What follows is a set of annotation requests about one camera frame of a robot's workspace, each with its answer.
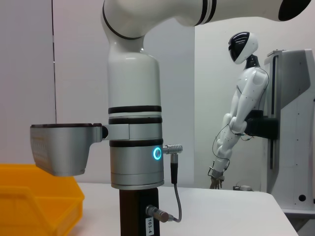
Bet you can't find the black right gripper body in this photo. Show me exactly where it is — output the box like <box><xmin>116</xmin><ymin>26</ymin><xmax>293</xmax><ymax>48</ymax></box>
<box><xmin>120</xmin><ymin>188</ymin><xmax>160</xmax><ymax>236</ymax></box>

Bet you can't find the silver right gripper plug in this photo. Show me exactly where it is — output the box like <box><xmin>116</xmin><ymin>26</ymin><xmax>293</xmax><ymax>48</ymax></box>
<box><xmin>145</xmin><ymin>205</ymin><xmax>172</xmax><ymax>221</ymax></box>

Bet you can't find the yellow plastic bin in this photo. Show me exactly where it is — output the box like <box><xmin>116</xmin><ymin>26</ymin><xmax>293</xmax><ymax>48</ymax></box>
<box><xmin>0</xmin><ymin>164</ymin><xmax>85</xmax><ymax>236</ymax></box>

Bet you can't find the white humanoid robot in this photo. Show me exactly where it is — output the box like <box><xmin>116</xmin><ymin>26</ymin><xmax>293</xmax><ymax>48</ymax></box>
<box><xmin>209</xmin><ymin>31</ymin><xmax>270</xmax><ymax>190</ymax></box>

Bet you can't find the grey robot stand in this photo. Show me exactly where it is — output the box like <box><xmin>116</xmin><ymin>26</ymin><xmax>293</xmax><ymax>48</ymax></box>
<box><xmin>247</xmin><ymin>49</ymin><xmax>315</xmax><ymax>212</ymax></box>

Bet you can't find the grey right gripper cable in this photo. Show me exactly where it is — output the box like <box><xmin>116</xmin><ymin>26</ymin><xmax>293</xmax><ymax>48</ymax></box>
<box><xmin>169</xmin><ymin>154</ymin><xmax>183</xmax><ymax>223</ymax></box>

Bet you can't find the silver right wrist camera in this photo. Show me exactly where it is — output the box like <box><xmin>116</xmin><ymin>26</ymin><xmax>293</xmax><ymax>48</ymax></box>
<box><xmin>30</xmin><ymin>122</ymin><xmax>109</xmax><ymax>177</ymax></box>

